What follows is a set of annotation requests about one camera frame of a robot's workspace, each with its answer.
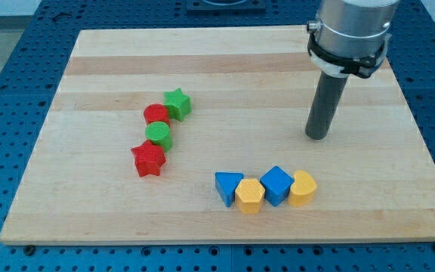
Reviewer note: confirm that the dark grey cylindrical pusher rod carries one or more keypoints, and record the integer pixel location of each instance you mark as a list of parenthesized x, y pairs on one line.
[(325, 102)]

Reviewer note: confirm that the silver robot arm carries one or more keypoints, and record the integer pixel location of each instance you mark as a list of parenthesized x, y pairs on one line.
[(347, 37)]

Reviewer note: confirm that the yellow heart block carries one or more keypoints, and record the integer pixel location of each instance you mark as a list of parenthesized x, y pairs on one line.
[(302, 190)]

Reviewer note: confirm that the blue cube block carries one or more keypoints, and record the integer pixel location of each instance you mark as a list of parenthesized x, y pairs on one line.
[(276, 183)]

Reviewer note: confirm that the yellow hexagon block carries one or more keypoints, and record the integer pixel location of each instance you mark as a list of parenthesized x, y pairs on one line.
[(249, 196)]

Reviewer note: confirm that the blue triangle block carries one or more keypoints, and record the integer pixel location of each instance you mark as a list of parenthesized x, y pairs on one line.
[(225, 184)]

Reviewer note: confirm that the wooden board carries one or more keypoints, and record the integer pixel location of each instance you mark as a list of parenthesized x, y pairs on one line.
[(250, 89)]

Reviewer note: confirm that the green star block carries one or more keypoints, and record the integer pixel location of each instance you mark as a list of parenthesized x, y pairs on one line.
[(178, 104)]

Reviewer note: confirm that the red cylinder block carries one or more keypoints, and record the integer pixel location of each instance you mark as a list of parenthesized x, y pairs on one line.
[(156, 113)]

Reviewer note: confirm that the green cylinder block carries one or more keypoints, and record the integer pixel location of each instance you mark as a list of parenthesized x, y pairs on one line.
[(159, 134)]

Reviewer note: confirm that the red star block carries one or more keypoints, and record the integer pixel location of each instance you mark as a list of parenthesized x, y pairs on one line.
[(148, 158)]

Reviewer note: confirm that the blue perforated table base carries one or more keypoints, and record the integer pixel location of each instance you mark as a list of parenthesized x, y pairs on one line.
[(34, 68)]

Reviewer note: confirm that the dark robot base mount plate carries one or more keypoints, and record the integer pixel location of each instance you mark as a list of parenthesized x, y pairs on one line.
[(202, 6)]

